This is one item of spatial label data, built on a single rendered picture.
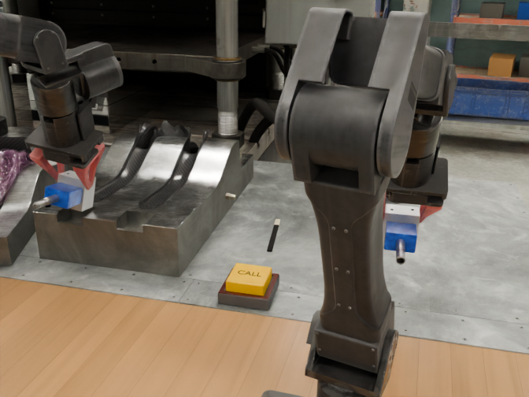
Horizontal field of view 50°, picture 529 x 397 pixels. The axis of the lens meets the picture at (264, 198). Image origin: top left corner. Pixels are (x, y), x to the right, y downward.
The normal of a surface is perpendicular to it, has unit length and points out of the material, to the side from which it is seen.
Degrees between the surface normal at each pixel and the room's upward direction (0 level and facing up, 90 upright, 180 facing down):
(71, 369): 0
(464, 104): 91
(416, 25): 50
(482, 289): 0
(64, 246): 90
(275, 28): 90
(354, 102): 35
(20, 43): 90
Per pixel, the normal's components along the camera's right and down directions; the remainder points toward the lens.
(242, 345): 0.01, -0.92
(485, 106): -0.31, 0.40
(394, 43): -0.33, -0.33
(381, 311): 0.82, 0.04
